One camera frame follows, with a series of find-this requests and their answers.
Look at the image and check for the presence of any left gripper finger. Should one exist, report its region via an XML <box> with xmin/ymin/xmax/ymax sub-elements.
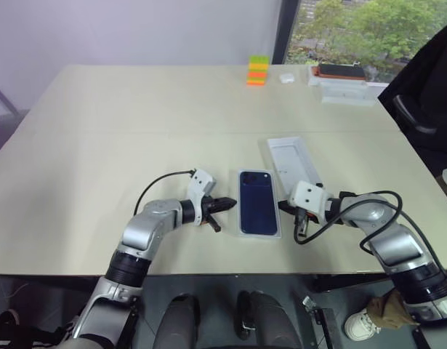
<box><xmin>206</xmin><ymin>213</ymin><xmax>222</xmax><ymax>233</ymax></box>
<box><xmin>215</xmin><ymin>197</ymin><xmax>238</xmax><ymax>212</ymax></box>

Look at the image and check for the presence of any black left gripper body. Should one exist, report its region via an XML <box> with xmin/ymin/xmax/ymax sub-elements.
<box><xmin>201</xmin><ymin>196</ymin><xmax>220</xmax><ymax>221</ymax></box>

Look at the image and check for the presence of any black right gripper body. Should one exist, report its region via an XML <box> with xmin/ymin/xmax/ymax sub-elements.
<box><xmin>290</xmin><ymin>206</ymin><xmax>317</xmax><ymax>223</ymax></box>

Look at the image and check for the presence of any dark blue smartphone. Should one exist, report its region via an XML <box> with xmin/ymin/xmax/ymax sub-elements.
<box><xmin>230</xmin><ymin>167</ymin><xmax>283</xmax><ymax>240</ymax></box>
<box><xmin>238</xmin><ymin>169</ymin><xmax>275</xmax><ymax>235</ymax></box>

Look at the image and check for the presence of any white phone box lid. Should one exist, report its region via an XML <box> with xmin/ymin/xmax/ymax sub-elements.
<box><xmin>265</xmin><ymin>136</ymin><xmax>324</xmax><ymax>188</ymax></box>

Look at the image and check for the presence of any clear plastic box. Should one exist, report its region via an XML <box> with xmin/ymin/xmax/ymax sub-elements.
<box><xmin>319</xmin><ymin>80</ymin><xmax>377</xmax><ymax>105</ymax></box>

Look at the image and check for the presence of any dark rounded shape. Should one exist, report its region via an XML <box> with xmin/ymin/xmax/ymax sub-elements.
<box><xmin>159</xmin><ymin>293</ymin><xmax>201</xmax><ymax>349</ymax></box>
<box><xmin>237</xmin><ymin>290</ymin><xmax>300</xmax><ymax>349</ymax></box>

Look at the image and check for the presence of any black metal table leg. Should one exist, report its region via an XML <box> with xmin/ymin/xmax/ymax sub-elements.
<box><xmin>301</xmin><ymin>296</ymin><xmax>335</xmax><ymax>349</ymax></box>

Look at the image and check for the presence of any white sneaker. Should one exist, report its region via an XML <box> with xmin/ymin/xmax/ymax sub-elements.
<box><xmin>345</xmin><ymin>308</ymin><xmax>382</xmax><ymax>341</ymax></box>

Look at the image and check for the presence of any khaki trouser leg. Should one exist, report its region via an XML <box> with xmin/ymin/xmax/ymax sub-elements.
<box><xmin>366</xmin><ymin>289</ymin><xmax>420</xmax><ymax>326</ymax></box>

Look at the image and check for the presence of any green orange toy brick stack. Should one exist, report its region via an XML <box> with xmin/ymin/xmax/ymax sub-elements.
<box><xmin>246</xmin><ymin>55</ymin><xmax>270</xmax><ymax>88</ymax></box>

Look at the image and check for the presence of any black brown-edged flat case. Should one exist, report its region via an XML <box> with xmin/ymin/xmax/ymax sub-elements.
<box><xmin>317</xmin><ymin>62</ymin><xmax>367</xmax><ymax>81</ymax></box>

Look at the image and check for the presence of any black office chair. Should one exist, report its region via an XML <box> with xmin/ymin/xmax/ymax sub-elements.
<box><xmin>377</xmin><ymin>25</ymin><xmax>447</xmax><ymax>175</ymax></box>

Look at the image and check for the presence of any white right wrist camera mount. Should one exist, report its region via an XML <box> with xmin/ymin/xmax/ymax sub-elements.
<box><xmin>287</xmin><ymin>180</ymin><xmax>335</xmax><ymax>222</ymax></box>

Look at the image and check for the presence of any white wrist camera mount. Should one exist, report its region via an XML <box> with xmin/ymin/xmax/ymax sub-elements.
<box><xmin>287</xmin><ymin>180</ymin><xmax>335</xmax><ymax>222</ymax></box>
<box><xmin>188</xmin><ymin>168</ymin><xmax>217</xmax><ymax>227</ymax></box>

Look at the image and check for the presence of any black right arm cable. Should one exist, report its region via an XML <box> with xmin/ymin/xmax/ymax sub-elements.
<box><xmin>294</xmin><ymin>190</ymin><xmax>447</xmax><ymax>277</ymax></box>

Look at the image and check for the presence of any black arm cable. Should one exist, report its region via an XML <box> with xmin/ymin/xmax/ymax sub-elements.
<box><xmin>133</xmin><ymin>169</ymin><xmax>195</xmax><ymax>219</ymax></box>
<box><xmin>294</xmin><ymin>190</ymin><xmax>447</xmax><ymax>277</ymax></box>

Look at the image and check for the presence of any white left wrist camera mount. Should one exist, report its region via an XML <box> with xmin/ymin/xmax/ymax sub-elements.
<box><xmin>188</xmin><ymin>168</ymin><xmax>217</xmax><ymax>227</ymax></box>

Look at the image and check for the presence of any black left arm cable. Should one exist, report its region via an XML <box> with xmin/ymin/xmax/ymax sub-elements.
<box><xmin>133</xmin><ymin>169</ymin><xmax>195</xmax><ymax>219</ymax></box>

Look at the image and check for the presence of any black window frame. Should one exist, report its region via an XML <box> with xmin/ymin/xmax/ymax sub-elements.
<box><xmin>273</xmin><ymin>0</ymin><xmax>300</xmax><ymax>65</ymax></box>

